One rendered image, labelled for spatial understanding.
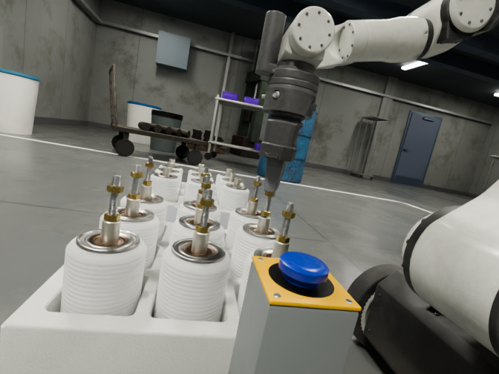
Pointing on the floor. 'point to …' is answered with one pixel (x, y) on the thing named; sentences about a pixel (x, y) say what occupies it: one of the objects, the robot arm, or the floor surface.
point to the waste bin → (165, 125)
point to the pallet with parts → (206, 141)
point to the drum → (293, 175)
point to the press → (253, 85)
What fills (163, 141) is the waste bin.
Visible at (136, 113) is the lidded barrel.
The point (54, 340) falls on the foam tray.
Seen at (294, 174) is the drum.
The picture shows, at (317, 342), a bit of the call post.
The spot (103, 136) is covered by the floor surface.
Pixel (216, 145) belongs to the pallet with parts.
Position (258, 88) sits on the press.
